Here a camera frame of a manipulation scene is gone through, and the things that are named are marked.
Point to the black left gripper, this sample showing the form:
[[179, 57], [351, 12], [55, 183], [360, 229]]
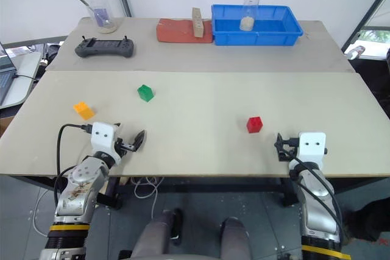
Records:
[[124, 145]]

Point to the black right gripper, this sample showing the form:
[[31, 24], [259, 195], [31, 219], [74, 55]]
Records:
[[291, 148]]

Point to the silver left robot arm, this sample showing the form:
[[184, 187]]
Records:
[[80, 185]]

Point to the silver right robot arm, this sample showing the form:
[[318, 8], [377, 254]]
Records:
[[317, 208]]

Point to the red cube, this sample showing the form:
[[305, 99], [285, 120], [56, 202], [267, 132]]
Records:
[[254, 124]]

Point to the green cube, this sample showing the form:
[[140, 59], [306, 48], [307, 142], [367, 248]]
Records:
[[146, 92]]

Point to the yellow toy block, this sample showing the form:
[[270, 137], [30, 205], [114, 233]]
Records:
[[84, 111]]

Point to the dark grey handheld controller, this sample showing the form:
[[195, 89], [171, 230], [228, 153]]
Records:
[[105, 48]]

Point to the round beige coaster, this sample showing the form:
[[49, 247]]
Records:
[[107, 29]]

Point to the red brick slab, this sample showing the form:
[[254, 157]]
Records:
[[176, 31]]

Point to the blue plastic bin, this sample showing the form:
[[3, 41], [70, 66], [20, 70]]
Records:
[[259, 33]]

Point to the black bulky floor object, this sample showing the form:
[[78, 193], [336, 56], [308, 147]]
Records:
[[368, 220]]

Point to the white side table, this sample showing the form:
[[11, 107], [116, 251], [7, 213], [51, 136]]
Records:
[[22, 74]]

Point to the clear beaker with purple print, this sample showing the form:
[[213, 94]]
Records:
[[102, 13]]

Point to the beige wooden block with holes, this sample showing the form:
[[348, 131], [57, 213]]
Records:
[[197, 22]]

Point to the clear beaker with sand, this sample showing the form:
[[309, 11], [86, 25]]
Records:
[[250, 13]]

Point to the grey laptop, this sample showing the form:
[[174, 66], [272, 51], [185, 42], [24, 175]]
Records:
[[4, 71]]

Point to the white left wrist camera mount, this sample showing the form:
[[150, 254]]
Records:
[[102, 138]]

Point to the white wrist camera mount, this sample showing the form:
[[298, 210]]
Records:
[[311, 148], [102, 138]]

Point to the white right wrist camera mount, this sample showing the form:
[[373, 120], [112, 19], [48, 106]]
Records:
[[311, 148]]

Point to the black slanted window frame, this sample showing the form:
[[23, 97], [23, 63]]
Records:
[[365, 13]]

